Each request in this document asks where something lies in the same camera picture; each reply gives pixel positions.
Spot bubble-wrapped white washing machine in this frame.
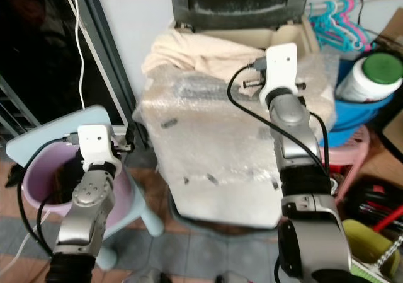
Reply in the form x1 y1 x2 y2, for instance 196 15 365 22
132 18 342 231

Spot teal and pink clothes hangers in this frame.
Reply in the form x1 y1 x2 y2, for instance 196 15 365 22
307 0 380 52

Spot purple plastic bucket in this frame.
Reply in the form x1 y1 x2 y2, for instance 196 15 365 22
20 143 96 218

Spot black shoe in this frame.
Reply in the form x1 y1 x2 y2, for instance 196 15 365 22
4 162 24 188

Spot beige cloth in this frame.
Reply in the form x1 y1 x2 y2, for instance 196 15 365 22
141 30 266 77

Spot pink plastic stool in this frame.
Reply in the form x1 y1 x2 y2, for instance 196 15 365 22
329 125 372 203

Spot blue plastic basin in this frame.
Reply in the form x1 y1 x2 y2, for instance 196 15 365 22
321 93 392 149

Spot red and black tools pile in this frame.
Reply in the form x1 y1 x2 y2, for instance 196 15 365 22
336 175 403 234

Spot white jar with green lid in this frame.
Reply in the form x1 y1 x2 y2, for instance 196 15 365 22
336 50 403 105

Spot yellow-green plastic basket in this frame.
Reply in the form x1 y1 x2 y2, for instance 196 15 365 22
343 218 403 283

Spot brown cardboard box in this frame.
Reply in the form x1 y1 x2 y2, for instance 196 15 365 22
377 105 403 165

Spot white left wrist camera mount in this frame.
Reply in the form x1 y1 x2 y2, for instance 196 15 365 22
77 124 123 174

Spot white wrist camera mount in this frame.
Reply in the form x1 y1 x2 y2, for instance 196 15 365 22
77 124 123 174
258 42 300 105

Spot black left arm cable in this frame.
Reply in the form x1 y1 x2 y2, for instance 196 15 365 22
16 138 84 257

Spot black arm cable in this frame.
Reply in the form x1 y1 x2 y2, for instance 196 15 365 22
16 138 84 257
226 64 332 178

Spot white floor cable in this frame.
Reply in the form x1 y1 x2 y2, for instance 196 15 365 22
0 216 59 272

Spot dark sliding door frame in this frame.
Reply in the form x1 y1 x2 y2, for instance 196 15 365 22
55 0 144 151

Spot thin white hanging cable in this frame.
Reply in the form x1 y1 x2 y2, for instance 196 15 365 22
69 0 87 111

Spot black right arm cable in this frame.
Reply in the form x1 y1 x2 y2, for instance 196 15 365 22
226 64 332 178

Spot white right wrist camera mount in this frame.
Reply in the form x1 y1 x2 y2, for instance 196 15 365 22
258 42 300 105

